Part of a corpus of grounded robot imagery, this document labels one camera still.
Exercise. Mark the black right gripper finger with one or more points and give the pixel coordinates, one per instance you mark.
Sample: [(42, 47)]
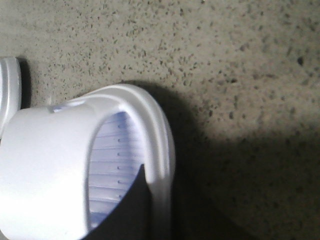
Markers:
[(127, 216)]

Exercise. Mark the light blue right-side slipper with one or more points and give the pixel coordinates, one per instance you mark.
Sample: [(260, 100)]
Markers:
[(54, 158)]

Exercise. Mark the light blue left-side slipper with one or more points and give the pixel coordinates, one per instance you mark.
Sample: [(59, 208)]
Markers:
[(10, 90)]

